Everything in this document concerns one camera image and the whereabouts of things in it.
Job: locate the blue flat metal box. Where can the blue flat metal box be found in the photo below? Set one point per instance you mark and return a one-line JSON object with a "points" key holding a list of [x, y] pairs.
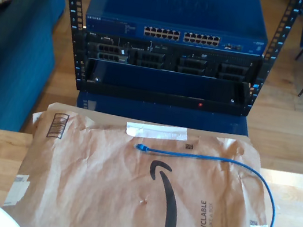
{"points": [[163, 114]]}

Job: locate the black rack shelf tray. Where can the black rack shelf tray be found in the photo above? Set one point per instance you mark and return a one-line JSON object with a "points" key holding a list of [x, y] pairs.
{"points": [[157, 97]]}

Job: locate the long white tape strip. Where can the long white tape strip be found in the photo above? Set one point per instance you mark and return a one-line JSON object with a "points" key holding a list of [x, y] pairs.
{"points": [[160, 132]]}

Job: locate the black rack server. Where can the black rack server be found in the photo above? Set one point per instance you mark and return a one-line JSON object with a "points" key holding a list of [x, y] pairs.
{"points": [[173, 58]]}

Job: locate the brown paper mailer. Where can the brown paper mailer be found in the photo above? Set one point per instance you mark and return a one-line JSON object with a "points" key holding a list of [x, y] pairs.
{"points": [[98, 183]]}

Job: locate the white printed label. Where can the white printed label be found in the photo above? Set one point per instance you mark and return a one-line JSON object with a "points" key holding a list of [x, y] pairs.
{"points": [[17, 190]]}

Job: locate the blue network switch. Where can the blue network switch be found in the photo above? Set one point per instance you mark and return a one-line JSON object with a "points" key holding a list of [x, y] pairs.
{"points": [[179, 6]]}

